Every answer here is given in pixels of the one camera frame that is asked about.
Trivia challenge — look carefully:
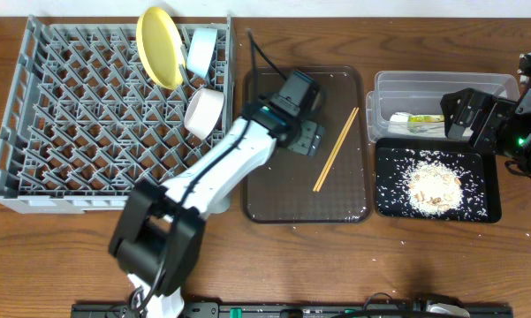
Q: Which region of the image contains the wooden chopstick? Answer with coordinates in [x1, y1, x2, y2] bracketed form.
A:
[312, 106, 358, 192]
[315, 107, 360, 193]

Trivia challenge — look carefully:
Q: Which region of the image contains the yellow green snack wrapper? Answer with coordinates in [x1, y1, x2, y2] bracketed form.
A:
[408, 115, 444, 123]

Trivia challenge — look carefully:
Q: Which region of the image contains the pink bowl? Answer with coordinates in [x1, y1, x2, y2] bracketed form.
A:
[184, 88, 224, 140]

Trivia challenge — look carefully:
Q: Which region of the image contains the blue bowl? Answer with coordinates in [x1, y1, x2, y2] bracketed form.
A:
[186, 28, 217, 78]

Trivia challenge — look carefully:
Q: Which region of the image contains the yellow plate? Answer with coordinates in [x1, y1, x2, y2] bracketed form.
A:
[136, 6, 185, 90]

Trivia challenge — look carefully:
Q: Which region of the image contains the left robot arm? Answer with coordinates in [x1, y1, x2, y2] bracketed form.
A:
[108, 70, 323, 317]

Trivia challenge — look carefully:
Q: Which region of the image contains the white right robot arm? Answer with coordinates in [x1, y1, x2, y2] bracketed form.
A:
[440, 52, 531, 178]

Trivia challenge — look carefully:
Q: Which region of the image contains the rice food waste pile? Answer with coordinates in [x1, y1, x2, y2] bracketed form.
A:
[406, 162, 463, 216]

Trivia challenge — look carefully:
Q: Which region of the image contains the black waste tray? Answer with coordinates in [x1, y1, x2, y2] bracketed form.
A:
[375, 138, 502, 223]

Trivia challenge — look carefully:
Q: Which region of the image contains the clear plastic bin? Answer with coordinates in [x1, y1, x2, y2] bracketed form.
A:
[366, 71, 520, 143]

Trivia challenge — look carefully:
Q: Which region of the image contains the dark brown serving tray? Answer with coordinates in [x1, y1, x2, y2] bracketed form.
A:
[241, 65, 375, 223]

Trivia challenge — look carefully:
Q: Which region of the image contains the grey dish rack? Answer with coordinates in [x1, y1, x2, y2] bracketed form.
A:
[0, 17, 236, 214]

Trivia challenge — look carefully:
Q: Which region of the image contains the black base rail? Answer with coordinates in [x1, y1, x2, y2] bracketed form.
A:
[71, 295, 513, 318]

